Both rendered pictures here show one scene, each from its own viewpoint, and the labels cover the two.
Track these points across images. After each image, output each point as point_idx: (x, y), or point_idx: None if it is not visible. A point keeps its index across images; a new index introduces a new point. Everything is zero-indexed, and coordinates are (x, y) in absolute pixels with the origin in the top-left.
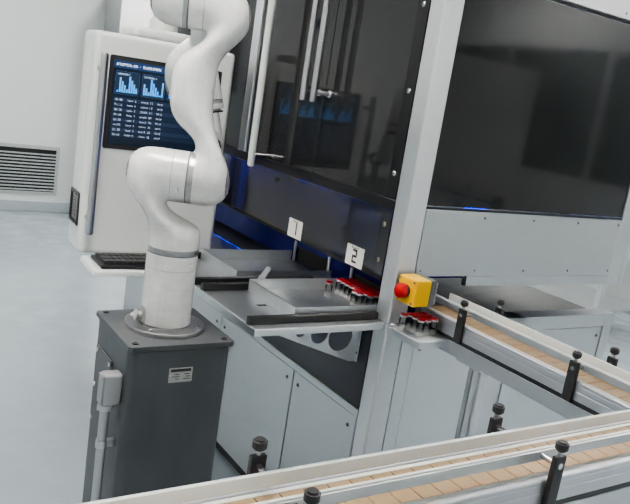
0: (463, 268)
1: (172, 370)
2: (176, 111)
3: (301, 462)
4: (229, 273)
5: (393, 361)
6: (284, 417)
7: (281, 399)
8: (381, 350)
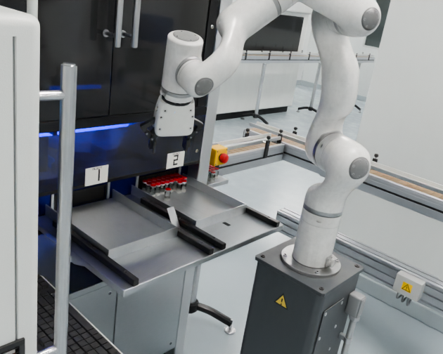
0: None
1: None
2: (353, 107)
3: (138, 326)
4: (166, 236)
5: None
6: (112, 321)
7: (105, 314)
8: None
